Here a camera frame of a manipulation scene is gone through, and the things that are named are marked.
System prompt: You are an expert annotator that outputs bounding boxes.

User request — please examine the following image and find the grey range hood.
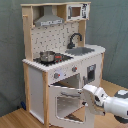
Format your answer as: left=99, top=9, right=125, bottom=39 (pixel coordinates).
left=35, top=5, right=64, bottom=27

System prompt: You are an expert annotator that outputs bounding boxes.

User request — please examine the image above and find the silver toy pot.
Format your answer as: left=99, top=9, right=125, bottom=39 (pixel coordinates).
left=40, top=51, right=55, bottom=62

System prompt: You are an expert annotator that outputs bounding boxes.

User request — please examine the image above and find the white oven door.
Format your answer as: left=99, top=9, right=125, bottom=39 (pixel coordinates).
left=49, top=85, right=94, bottom=128

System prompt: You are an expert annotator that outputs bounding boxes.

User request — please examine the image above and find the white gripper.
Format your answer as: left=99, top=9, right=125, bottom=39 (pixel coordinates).
left=83, top=84, right=108, bottom=115

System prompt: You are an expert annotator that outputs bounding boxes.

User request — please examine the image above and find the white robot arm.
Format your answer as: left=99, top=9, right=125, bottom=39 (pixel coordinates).
left=82, top=84, right=128, bottom=124

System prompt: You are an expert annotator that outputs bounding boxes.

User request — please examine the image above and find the wooden toy kitchen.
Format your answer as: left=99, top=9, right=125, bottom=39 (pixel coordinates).
left=22, top=2, right=105, bottom=128

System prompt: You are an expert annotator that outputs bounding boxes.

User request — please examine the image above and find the white toy microwave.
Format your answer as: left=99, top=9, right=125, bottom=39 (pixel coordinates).
left=67, top=4, right=89, bottom=21

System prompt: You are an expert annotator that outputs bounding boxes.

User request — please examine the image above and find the grey ice dispenser panel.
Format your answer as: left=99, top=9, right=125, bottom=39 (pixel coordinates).
left=87, top=65, right=96, bottom=82

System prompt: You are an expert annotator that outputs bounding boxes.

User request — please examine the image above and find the black toy faucet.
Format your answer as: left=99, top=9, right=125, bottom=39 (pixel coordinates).
left=67, top=33, right=82, bottom=49

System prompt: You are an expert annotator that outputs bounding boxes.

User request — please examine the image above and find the red grey right knob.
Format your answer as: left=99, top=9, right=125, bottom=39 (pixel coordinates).
left=71, top=65, right=79, bottom=73

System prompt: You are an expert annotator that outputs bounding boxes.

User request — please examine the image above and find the black toy stovetop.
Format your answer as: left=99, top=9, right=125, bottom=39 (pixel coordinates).
left=35, top=53, right=71, bottom=66

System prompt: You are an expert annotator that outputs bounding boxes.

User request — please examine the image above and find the grey toy sink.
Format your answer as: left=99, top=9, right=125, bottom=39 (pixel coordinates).
left=66, top=47, right=94, bottom=56

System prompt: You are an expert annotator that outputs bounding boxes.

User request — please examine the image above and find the red grey left knob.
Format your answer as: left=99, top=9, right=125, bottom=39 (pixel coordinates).
left=54, top=73, right=60, bottom=79

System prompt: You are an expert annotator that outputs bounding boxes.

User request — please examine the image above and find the red grey knob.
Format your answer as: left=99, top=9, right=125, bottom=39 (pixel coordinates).
left=54, top=73, right=60, bottom=79
left=71, top=65, right=79, bottom=73

